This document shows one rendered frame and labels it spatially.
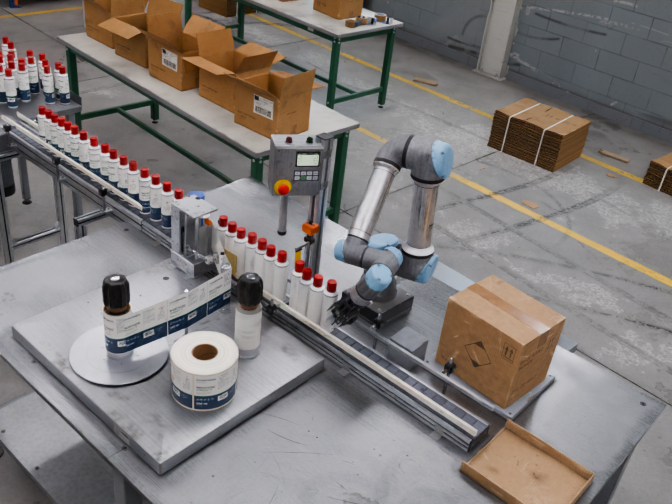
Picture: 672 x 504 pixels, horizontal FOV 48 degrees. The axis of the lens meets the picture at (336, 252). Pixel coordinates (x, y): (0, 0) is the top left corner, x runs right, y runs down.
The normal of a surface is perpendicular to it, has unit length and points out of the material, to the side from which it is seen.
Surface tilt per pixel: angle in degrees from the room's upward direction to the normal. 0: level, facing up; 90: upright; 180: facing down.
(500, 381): 90
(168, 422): 0
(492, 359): 90
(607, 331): 0
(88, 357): 0
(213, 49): 75
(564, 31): 90
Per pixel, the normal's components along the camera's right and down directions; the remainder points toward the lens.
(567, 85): -0.71, 0.31
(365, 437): 0.11, -0.84
